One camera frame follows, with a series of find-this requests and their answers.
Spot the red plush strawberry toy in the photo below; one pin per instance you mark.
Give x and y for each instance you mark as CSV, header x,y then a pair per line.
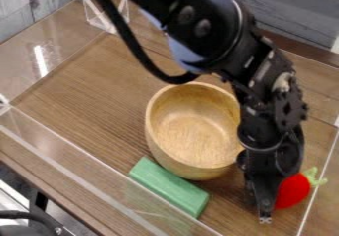
x,y
295,188

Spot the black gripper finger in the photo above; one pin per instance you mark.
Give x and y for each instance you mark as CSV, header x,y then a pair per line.
x,y
261,190

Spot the light wooden bowl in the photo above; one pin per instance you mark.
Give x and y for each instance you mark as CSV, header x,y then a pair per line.
x,y
191,125

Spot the black metal table leg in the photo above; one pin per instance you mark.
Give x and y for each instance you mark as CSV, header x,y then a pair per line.
x,y
38,202

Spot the green rectangular block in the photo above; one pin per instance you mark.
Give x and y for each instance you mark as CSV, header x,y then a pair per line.
x,y
179,192

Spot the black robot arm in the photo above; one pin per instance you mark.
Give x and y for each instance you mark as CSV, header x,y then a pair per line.
x,y
215,40

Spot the clear acrylic corner bracket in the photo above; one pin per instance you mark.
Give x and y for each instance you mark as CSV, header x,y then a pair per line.
x,y
97,17

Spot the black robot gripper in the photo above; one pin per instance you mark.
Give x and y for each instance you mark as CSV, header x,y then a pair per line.
x,y
273,111

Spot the clear acrylic tray wall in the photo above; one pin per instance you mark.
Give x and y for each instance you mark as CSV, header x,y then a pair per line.
x,y
107,200

